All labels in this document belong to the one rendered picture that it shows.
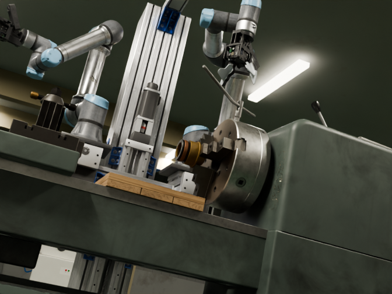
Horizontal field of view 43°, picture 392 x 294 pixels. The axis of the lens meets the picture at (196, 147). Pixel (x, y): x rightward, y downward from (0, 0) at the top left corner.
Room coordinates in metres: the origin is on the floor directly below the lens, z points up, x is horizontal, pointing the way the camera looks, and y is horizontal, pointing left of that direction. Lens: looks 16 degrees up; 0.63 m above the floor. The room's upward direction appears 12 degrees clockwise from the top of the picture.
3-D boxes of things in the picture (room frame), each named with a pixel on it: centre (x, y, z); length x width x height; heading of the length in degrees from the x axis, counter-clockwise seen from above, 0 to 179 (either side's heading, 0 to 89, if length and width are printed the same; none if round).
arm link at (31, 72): (2.07, 0.77, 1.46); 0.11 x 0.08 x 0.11; 37
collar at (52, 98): (1.56, 0.49, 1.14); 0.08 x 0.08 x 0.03
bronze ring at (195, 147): (1.63, 0.01, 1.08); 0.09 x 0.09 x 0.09; 19
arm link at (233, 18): (1.72, -0.08, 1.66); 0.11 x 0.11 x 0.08; 88
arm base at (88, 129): (2.14, 0.49, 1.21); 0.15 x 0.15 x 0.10
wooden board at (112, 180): (1.59, 0.14, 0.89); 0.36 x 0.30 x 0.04; 19
